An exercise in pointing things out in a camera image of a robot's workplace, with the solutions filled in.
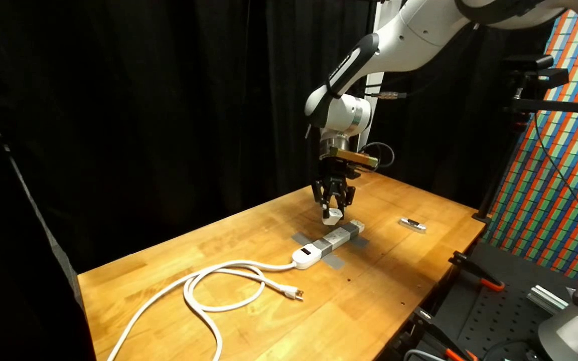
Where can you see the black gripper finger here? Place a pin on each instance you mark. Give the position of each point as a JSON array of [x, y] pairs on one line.
[[346, 198], [324, 199]]

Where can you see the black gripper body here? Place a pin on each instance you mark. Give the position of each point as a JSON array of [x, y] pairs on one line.
[[336, 175]]

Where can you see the white charger head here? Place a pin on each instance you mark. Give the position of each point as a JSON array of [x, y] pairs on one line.
[[331, 215]]

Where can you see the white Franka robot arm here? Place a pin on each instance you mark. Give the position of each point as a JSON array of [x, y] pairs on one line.
[[421, 32]]

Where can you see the white power strip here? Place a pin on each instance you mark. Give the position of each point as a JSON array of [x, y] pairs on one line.
[[307, 258]]

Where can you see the small silver black object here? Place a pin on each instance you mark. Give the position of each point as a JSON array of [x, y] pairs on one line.
[[411, 224]]

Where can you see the black perforated side table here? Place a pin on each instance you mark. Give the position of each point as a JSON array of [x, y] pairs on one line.
[[501, 314]]

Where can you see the colourful patterned panel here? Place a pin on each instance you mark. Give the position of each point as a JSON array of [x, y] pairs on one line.
[[556, 202]]

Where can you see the black curtain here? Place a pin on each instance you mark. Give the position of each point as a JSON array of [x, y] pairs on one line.
[[135, 102]]

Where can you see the grey device housing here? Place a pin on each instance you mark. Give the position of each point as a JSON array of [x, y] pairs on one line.
[[571, 333]]

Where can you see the black camera stand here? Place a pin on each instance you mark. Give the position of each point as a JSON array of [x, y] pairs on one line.
[[535, 76]]

